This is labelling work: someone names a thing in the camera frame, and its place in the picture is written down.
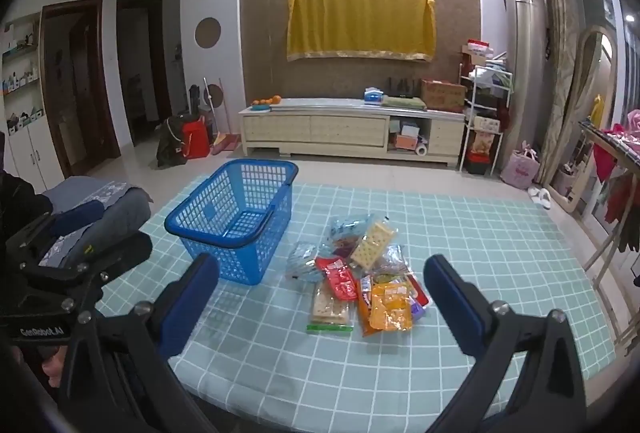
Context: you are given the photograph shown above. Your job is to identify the blue striped biscuit bag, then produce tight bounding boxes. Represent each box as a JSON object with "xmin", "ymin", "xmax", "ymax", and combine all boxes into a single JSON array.
[
  {"xmin": 371, "ymin": 245, "xmax": 410, "ymax": 275},
  {"xmin": 285, "ymin": 241, "xmax": 322, "ymax": 283}
]

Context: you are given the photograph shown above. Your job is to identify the purple gum packet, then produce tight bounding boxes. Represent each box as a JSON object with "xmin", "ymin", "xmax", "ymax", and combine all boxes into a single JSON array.
[{"xmin": 409, "ymin": 297, "xmax": 428, "ymax": 321}]

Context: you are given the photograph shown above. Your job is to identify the green cracker pack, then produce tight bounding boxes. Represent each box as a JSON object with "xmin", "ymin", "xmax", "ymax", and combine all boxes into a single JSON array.
[{"xmin": 307, "ymin": 281, "xmax": 354, "ymax": 333}]

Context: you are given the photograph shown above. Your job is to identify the orange snack pouch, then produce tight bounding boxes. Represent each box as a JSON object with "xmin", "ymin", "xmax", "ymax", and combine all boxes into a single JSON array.
[{"xmin": 370, "ymin": 283, "xmax": 412, "ymax": 331}]

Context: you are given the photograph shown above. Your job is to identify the red snack pouch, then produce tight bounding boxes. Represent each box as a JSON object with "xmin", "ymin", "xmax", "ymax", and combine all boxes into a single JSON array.
[{"xmin": 314, "ymin": 257, "xmax": 358, "ymax": 302}]

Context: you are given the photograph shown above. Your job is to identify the orange snack bar wrapper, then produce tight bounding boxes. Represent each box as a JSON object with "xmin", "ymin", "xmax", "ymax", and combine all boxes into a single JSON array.
[{"xmin": 357, "ymin": 275, "xmax": 378, "ymax": 338}]

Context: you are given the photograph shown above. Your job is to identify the light blue cartoon snack bag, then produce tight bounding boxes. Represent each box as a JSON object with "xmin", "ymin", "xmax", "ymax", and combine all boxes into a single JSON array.
[{"xmin": 326, "ymin": 213, "xmax": 374, "ymax": 242}]

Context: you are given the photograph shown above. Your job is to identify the red yellow large snack bag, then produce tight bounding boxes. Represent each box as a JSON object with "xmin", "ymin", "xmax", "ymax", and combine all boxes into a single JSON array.
[{"xmin": 401, "ymin": 274, "xmax": 430, "ymax": 306}]

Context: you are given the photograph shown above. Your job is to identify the left hand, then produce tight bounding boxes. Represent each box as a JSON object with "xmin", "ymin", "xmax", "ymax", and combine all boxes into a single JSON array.
[{"xmin": 42, "ymin": 346, "xmax": 67, "ymax": 387}]

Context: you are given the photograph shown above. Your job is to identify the blue plastic basket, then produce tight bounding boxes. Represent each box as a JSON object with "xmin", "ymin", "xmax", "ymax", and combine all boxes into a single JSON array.
[{"xmin": 164, "ymin": 159, "xmax": 298, "ymax": 286}]

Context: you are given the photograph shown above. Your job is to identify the folding table with clothes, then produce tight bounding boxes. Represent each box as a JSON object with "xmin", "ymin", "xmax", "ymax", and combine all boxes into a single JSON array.
[{"xmin": 579, "ymin": 110, "xmax": 639, "ymax": 354}]

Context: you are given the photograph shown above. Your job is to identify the black bag on floor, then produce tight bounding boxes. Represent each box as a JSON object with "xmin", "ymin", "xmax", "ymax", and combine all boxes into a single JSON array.
[{"xmin": 156, "ymin": 115, "xmax": 188, "ymax": 168}]

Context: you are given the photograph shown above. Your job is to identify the red shopping bag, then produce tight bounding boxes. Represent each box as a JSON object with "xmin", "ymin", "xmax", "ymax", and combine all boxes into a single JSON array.
[{"xmin": 182, "ymin": 116, "xmax": 210, "ymax": 160}]

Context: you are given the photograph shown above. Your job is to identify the teal checked mat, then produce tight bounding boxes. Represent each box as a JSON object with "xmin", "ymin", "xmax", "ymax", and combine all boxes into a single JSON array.
[{"xmin": 100, "ymin": 164, "xmax": 615, "ymax": 432}]

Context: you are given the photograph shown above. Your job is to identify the broom and dustpan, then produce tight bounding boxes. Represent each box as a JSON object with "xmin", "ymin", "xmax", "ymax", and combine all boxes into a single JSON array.
[{"xmin": 203, "ymin": 78, "xmax": 241, "ymax": 156}]

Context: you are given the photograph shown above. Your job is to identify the purple snack packet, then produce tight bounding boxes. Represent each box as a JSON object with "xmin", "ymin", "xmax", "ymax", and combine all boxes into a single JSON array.
[{"xmin": 330, "ymin": 235, "xmax": 360, "ymax": 259}]

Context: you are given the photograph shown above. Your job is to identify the white slippers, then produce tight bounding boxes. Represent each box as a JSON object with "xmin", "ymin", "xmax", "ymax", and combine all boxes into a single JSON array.
[{"xmin": 527, "ymin": 187, "xmax": 551, "ymax": 210}]

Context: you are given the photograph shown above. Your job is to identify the clear wrapped cracker pack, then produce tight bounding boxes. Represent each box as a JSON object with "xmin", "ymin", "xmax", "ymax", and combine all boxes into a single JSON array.
[{"xmin": 350, "ymin": 219, "xmax": 396, "ymax": 271}]

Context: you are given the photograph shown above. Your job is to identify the standing arched mirror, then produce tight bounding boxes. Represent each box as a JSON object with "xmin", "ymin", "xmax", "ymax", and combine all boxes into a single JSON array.
[{"xmin": 544, "ymin": 26, "xmax": 617, "ymax": 214}]

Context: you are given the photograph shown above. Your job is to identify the pink bag on floor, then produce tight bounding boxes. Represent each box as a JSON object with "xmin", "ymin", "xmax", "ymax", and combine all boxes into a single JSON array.
[{"xmin": 500, "ymin": 140, "xmax": 540, "ymax": 189}]

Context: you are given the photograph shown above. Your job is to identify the plate of oranges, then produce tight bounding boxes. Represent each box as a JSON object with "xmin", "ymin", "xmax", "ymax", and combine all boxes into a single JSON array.
[{"xmin": 250, "ymin": 95, "xmax": 282, "ymax": 111}]

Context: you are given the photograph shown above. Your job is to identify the cream TV cabinet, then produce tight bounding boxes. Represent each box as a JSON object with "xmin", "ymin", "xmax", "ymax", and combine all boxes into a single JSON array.
[{"xmin": 239, "ymin": 98, "xmax": 465, "ymax": 167}]

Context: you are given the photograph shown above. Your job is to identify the white metal shelf rack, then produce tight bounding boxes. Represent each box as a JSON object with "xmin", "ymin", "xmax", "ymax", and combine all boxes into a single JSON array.
[{"xmin": 459, "ymin": 59, "xmax": 514, "ymax": 175}]

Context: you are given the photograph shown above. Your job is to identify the blue tissue box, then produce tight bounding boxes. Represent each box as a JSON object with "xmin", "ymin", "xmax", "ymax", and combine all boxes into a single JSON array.
[{"xmin": 363, "ymin": 87, "xmax": 385, "ymax": 104}]

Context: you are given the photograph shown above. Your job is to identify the cardboard box on cabinet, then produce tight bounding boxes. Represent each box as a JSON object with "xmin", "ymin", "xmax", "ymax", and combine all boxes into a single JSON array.
[{"xmin": 421, "ymin": 80, "xmax": 466, "ymax": 113}]

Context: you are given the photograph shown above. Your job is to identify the green folded cloth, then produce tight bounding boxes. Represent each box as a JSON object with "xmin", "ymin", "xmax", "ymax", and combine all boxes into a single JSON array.
[{"xmin": 381, "ymin": 96, "xmax": 426, "ymax": 111}]

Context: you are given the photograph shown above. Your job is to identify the yellow cloth covered TV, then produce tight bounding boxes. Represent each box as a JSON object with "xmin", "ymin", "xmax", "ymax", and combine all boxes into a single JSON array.
[{"xmin": 286, "ymin": 0, "xmax": 436, "ymax": 62}]

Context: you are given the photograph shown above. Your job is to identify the silver tower air conditioner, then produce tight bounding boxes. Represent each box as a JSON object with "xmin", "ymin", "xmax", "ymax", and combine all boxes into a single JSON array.
[{"xmin": 502, "ymin": 0, "xmax": 547, "ymax": 165}]

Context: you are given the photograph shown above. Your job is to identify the brown round wall disc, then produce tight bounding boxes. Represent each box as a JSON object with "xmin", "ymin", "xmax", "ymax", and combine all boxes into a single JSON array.
[{"xmin": 194, "ymin": 17, "xmax": 221, "ymax": 49}]

